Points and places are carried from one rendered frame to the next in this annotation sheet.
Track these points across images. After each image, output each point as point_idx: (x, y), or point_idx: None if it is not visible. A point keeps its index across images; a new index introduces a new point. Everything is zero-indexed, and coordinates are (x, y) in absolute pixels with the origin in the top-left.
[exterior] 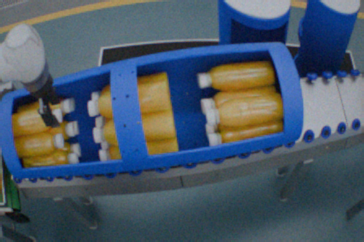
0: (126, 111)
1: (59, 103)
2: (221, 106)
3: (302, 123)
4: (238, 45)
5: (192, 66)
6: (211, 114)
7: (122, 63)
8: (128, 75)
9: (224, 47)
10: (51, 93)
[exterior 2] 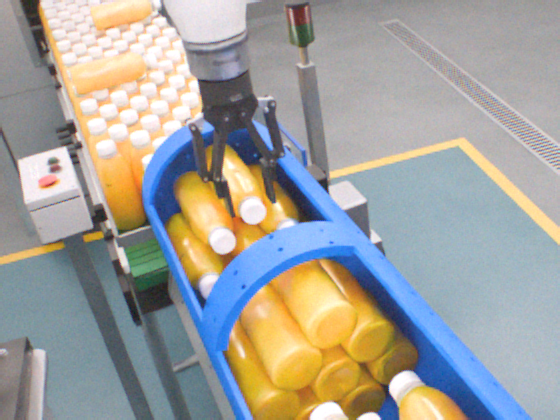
0: (255, 260)
1: (272, 203)
2: (345, 419)
3: None
4: (495, 384)
5: (451, 387)
6: (325, 410)
7: (355, 235)
8: (321, 239)
9: (463, 355)
10: (263, 164)
